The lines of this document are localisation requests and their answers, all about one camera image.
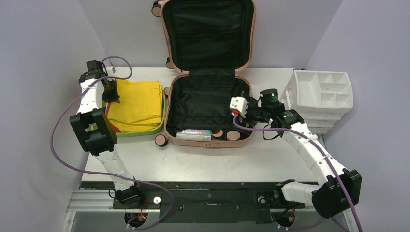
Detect white plastic drawer organizer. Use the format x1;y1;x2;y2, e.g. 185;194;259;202
280;70;353;135

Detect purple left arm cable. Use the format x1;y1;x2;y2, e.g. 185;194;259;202
49;56;175;231

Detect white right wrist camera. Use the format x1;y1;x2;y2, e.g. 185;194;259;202
229;97;248;118

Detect pink hard-shell suitcase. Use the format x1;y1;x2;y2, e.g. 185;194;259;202
151;0;256;148

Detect yellow box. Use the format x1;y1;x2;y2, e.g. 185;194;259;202
107;80;163;132

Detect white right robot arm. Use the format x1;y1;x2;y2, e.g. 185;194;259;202
229;89;362;219

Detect green plastic tray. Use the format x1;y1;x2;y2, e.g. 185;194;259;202
112;93;167;137

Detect octagonal pink jar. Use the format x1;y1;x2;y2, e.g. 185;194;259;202
226;130;241;141

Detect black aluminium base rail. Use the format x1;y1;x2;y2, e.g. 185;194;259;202
68;182;354;232

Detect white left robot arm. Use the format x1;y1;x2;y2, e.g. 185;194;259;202
69;60;145;208

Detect white toothpaste box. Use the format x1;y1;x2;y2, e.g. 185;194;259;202
176;129;212;141

